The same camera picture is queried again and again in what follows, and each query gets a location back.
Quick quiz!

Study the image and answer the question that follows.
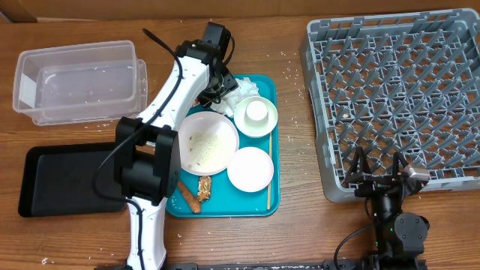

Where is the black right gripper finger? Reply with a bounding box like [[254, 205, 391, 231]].
[[391, 151, 408, 177], [345, 146, 372, 182]]

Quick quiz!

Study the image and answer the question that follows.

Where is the white cup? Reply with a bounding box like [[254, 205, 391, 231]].
[[245, 100, 269, 122]]

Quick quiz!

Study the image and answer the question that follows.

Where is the light green bowl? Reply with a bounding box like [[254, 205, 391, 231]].
[[233, 96, 278, 138]]

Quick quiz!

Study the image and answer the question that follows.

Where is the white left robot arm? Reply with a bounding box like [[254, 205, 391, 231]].
[[112, 37, 230, 269]]

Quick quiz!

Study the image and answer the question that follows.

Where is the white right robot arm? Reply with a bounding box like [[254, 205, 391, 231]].
[[339, 146, 430, 270]]

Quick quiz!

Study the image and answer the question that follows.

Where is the grey dishwasher rack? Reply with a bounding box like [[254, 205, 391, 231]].
[[299, 8, 479, 203]]

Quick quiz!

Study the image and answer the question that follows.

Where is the large pink plate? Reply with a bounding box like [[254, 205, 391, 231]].
[[178, 111, 239, 176]]

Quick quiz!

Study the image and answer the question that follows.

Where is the wooden chopstick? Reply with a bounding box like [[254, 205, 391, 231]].
[[266, 132, 275, 210]]

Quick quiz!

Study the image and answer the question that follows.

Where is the teal plastic tray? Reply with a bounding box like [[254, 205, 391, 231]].
[[165, 73, 281, 218]]

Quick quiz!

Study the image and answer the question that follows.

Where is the brown food scrap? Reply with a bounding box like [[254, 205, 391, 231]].
[[196, 175, 212, 203]]

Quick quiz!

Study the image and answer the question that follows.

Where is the clear plastic bin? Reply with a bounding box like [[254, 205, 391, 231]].
[[13, 40, 148, 126]]

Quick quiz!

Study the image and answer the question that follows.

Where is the brown sausage piece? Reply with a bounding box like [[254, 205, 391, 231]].
[[178, 180, 202, 214]]

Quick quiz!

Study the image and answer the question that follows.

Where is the black plastic tray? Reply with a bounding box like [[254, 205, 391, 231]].
[[18, 142, 126, 218]]

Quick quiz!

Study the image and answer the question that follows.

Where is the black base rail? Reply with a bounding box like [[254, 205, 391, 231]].
[[94, 259, 428, 270]]

